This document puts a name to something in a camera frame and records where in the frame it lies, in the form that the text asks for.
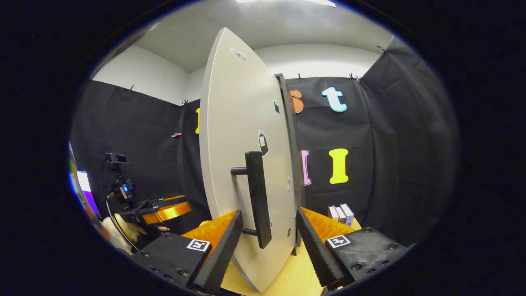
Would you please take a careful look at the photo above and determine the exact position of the black backdrop cloth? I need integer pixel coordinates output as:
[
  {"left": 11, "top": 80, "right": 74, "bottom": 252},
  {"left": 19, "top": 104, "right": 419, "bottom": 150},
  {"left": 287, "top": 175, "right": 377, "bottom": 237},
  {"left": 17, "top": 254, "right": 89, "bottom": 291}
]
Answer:
[{"left": 70, "top": 35, "right": 459, "bottom": 247}]

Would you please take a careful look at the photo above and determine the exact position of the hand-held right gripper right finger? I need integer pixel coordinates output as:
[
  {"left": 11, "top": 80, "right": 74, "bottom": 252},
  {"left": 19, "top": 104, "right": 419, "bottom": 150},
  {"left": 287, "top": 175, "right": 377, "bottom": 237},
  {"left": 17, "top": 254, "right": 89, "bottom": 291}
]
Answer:
[{"left": 296, "top": 207, "right": 409, "bottom": 290}]

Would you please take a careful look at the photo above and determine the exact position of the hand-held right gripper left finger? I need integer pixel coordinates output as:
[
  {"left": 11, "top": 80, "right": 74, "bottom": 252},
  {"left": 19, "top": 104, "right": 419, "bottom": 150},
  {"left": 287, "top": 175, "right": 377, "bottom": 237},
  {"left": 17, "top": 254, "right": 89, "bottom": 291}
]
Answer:
[{"left": 131, "top": 210, "right": 244, "bottom": 295}]

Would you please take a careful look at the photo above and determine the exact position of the grey cabinet door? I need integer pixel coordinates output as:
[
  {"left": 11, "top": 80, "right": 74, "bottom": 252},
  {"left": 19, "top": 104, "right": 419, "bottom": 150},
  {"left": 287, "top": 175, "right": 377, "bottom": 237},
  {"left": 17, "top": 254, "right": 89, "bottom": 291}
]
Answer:
[{"left": 199, "top": 27, "right": 302, "bottom": 293}]

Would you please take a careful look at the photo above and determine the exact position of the lit monitor screen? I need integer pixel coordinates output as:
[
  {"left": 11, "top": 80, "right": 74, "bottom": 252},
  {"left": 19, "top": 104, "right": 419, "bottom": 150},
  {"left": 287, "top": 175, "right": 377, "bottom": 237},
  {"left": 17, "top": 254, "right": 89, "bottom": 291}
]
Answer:
[{"left": 76, "top": 169, "right": 101, "bottom": 216}]

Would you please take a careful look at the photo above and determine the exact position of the black cabinet door handle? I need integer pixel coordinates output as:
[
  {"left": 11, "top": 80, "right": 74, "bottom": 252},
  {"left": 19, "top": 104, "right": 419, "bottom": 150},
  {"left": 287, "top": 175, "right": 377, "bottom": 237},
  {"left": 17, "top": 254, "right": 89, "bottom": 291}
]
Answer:
[{"left": 231, "top": 151, "right": 272, "bottom": 249}]

